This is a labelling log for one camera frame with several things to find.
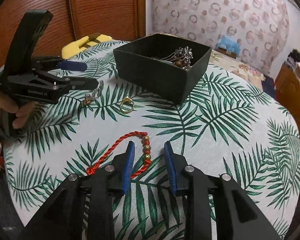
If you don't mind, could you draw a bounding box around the red cord gold bead bracelet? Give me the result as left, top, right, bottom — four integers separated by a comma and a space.
86, 130, 152, 180

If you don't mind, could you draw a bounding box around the gold ring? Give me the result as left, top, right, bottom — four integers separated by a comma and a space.
119, 95, 136, 114

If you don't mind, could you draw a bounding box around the silver hair comb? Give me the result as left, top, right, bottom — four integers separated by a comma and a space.
152, 47, 193, 69

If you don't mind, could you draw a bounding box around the black square jewelry box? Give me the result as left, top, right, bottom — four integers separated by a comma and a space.
113, 33, 212, 105

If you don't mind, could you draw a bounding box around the person's left hand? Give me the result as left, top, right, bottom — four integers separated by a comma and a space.
0, 92, 37, 129

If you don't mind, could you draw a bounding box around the yellow plush toy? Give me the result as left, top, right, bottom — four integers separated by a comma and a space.
62, 33, 113, 59

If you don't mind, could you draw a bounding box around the brown louvered wardrobe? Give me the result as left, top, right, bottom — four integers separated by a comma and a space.
0, 0, 146, 67

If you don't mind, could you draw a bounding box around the palm leaf print cloth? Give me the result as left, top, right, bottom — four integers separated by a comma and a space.
4, 41, 300, 239

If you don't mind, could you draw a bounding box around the floral bed blanket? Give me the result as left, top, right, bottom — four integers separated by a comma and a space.
209, 50, 266, 90

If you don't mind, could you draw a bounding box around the wooden side cabinet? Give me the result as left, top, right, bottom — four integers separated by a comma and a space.
275, 64, 300, 135

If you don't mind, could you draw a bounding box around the blue bag on box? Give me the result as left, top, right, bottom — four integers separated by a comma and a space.
216, 35, 241, 59

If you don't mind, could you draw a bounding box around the stack of folded clothes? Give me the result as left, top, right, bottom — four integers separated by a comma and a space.
286, 49, 300, 80

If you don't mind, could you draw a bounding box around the circle pattern curtain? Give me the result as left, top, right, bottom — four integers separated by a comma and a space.
152, 0, 289, 75

